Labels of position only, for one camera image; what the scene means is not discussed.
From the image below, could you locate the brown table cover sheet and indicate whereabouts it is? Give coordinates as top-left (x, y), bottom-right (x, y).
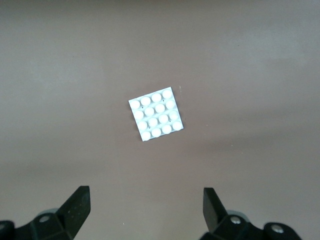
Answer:
top-left (0, 0), bottom-right (320, 240)

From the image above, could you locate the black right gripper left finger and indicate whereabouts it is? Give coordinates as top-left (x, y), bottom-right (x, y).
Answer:
top-left (0, 185), bottom-right (91, 240)

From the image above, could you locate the white studded base plate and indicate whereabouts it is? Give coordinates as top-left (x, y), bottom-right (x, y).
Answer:
top-left (128, 86), bottom-right (185, 143)

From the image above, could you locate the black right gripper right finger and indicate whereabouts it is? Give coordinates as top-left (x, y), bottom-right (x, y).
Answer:
top-left (199, 187), bottom-right (300, 240)

